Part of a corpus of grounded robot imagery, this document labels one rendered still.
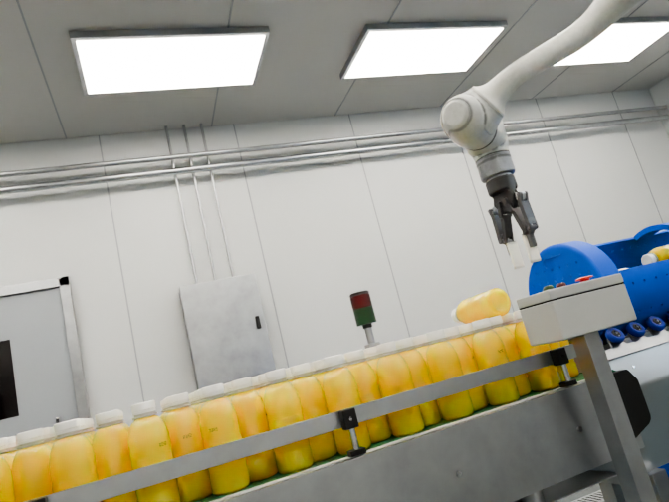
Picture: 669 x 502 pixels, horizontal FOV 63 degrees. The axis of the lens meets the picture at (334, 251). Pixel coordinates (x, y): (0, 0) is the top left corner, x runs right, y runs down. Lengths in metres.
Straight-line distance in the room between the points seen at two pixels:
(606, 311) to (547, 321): 0.13
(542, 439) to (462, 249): 4.35
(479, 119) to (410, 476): 0.77
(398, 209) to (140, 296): 2.47
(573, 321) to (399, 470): 0.44
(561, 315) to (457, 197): 4.55
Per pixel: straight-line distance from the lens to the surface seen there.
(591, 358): 1.22
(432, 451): 1.09
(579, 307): 1.18
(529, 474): 1.20
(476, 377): 1.17
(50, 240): 4.81
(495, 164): 1.45
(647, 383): 1.56
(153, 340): 4.57
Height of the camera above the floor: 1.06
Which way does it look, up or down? 12 degrees up
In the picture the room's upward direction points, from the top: 14 degrees counter-clockwise
